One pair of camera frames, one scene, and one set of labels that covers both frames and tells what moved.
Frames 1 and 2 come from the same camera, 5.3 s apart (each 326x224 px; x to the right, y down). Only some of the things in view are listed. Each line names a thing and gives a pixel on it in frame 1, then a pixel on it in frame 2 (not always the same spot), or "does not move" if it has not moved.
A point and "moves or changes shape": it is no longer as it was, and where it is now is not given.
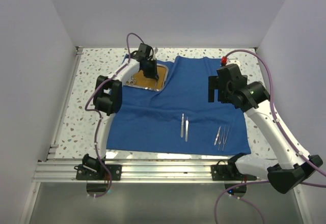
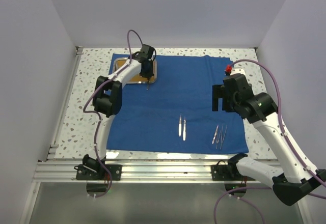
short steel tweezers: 217,136 moves or changes shape
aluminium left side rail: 54,147 does not move
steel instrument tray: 139,79 moves or changes shape
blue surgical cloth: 179,120 does not move
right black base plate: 229,172 does not move
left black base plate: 98,172 does not move
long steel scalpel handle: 186,129 moves or changes shape
